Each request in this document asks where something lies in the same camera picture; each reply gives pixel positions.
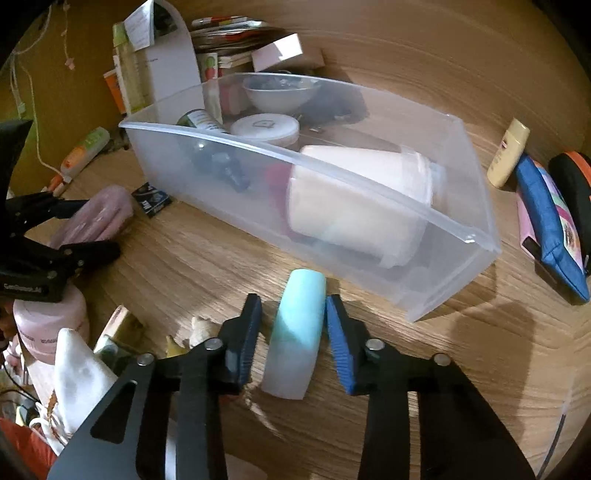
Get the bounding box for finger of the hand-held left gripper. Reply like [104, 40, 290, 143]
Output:
[18, 192, 89, 227]
[46, 240, 122, 278]

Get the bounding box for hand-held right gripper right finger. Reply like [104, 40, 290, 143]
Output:
[325, 294, 536, 480]

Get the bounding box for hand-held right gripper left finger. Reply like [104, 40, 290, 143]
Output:
[46, 293, 263, 480]

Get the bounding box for pink soft bundle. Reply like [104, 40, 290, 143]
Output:
[48, 185, 136, 250]

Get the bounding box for teal and white bar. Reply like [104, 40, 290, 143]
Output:
[261, 269, 328, 401]

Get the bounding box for white drawstring pouch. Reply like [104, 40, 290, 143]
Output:
[53, 328, 121, 455]

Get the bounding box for clear plastic storage box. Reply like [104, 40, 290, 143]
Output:
[119, 71, 502, 324]

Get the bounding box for pink jar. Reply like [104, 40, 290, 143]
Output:
[13, 284, 90, 363]

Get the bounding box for orange and green tube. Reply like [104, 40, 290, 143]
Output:
[60, 127, 112, 182]

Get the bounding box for small black box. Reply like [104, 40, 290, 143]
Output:
[131, 182, 172, 217]

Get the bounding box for white paper roll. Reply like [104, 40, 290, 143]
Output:
[286, 144, 439, 268]

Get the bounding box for green and white carton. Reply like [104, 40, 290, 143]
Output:
[113, 23, 149, 114]

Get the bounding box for dark object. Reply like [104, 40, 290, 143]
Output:
[210, 152, 252, 192]

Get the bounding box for green label bottle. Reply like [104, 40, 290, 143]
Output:
[177, 109, 227, 134]

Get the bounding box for orange jacket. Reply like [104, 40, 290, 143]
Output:
[0, 418, 57, 480]

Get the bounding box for white cardboard box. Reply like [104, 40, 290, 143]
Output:
[136, 7, 205, 112]

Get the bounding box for white paper tag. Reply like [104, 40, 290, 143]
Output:
[124, 0, 156, 49]

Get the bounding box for white round jar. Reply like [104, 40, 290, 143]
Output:
[229, 113, 301, 149]

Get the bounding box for stack of books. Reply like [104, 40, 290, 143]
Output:
[189, 16, 287, 71]

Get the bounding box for blue zip pouch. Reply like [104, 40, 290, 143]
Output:
[515, 154, 591, 305]

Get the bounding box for white bowl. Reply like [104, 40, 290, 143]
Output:
[242, 76, 321, 114]

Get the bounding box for pale yellow tube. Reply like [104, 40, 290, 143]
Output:
[487, 117, 531, 188]

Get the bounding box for pink and white box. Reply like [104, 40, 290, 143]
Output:
[252, 33, 324, 73]

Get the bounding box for black and orange case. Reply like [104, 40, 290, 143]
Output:
[549, 150, 591, 217]

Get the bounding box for white cable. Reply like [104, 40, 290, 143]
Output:
[9, 46, 63, 182]

